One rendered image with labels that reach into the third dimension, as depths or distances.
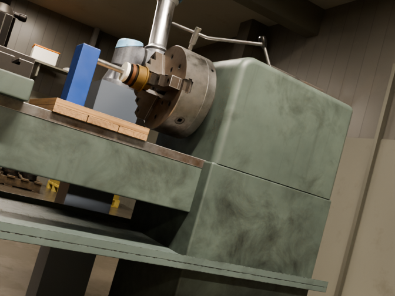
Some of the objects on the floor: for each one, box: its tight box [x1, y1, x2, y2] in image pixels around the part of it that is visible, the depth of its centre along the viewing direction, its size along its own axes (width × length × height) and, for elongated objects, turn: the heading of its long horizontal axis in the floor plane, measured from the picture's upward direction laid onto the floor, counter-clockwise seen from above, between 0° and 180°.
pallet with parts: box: [0, 167, 42, 194], centre depth 737 cm, size 96×136×49 cm
